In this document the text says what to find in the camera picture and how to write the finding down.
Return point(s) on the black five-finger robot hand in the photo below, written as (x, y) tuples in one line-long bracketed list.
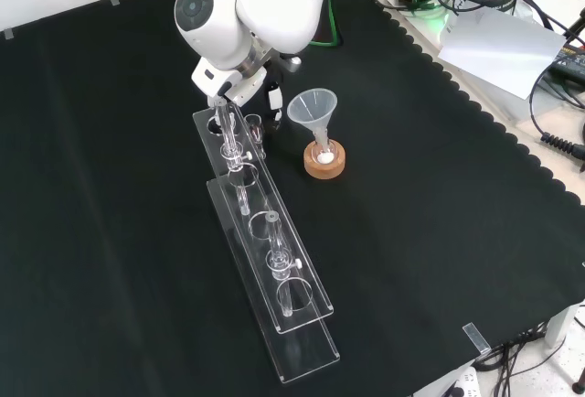
[(274, 77)]

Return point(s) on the clear glass weighing funnel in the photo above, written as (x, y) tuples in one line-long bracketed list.
[(256, 141)]

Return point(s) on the translucent plastic funnel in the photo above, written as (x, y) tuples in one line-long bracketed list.
[(311, 109)]

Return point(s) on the clear acrylic funnel stand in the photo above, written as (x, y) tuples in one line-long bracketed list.
[(301, 351)]

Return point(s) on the small round-bottom glass flask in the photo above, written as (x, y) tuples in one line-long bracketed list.
[(325, 157)]

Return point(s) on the black table cloth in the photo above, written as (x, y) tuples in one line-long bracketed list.
[(434, 232)]

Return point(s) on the pale board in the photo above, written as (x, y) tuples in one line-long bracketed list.
[(498, 49)]

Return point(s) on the black device with yellow label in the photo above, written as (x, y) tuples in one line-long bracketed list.
[(571, 61)]

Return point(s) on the clear cloth clip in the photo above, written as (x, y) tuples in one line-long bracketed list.
[(475, 337)]

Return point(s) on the white power strip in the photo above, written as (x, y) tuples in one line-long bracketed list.
[(464, 385)]

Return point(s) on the white table leg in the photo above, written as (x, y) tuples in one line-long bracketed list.
[(560, 324)]

